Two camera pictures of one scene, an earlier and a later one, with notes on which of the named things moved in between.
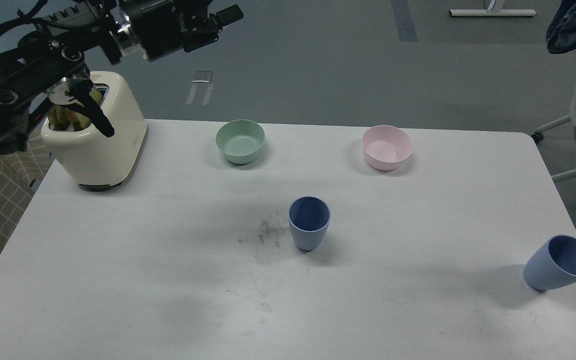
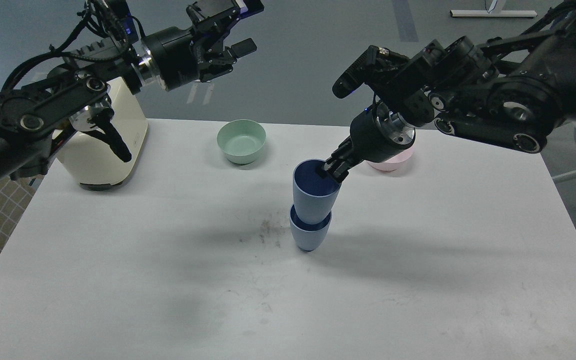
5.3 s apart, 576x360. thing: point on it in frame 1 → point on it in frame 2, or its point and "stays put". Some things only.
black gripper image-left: (159, 27) → (179, 56)
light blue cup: (309, 216) stays put
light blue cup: (560, 260) → (314, 195)
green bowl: (240, 139) stays put
